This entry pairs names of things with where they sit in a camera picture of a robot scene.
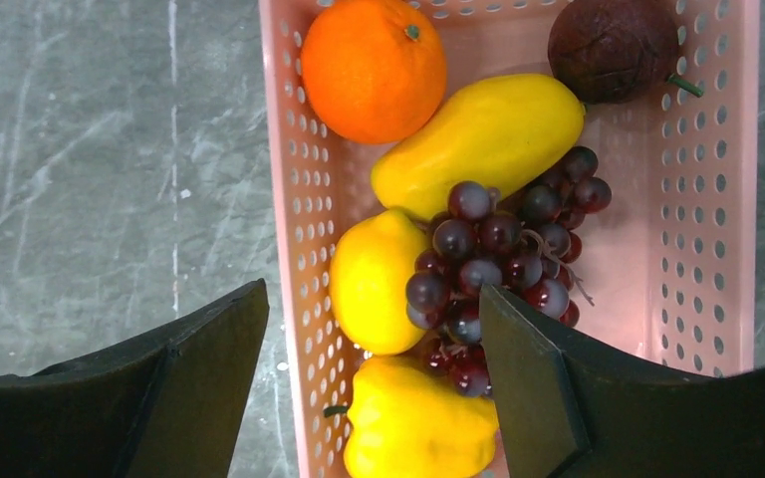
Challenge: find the dark brown passion fruit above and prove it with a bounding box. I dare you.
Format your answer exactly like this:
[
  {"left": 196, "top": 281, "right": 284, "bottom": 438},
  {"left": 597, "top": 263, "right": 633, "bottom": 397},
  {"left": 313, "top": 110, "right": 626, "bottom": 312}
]
[{"left": 547, "top": 0, "right": 703, "bottom": 105}]

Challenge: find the dark red grape bunch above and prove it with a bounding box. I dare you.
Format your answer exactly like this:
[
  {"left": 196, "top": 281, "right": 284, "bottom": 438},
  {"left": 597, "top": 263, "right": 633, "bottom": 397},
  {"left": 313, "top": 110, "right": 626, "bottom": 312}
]
[{"left": 405, "top": 145, "right": 613, "bottom": 397}]

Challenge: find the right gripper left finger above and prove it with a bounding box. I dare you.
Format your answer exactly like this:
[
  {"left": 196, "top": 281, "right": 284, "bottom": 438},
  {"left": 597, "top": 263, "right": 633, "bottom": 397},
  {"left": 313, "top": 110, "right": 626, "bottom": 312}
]
[{"left": 0, "top": 280, "right": 269, "bottom": 477}]

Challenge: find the orange fruit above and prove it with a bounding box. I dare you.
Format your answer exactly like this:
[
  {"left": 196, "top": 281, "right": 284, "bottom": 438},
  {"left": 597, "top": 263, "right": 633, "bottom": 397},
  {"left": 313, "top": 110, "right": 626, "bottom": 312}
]
[{"left": 300, "top": 0, "right": 447, "bottom": 144}]

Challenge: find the yellow mango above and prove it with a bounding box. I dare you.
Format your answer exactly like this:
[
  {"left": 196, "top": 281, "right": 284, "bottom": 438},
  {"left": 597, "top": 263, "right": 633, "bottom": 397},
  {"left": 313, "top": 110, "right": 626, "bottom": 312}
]
[{"left": 370, "top": 73, "right": 586, "bottom": 221}]

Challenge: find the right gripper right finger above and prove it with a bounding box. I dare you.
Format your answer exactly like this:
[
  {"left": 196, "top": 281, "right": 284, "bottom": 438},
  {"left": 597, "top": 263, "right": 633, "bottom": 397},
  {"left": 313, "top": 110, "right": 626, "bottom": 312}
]
[{"left": 479, "top": 286, "right": 765, "bottom": 477}]

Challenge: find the yellow lemon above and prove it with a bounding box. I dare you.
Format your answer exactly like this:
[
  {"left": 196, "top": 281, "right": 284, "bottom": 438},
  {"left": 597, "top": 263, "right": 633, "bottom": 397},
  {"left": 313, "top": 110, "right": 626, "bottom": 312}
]
[{"left": 329, "top": 209, "right": 428, "bottom": 356}]

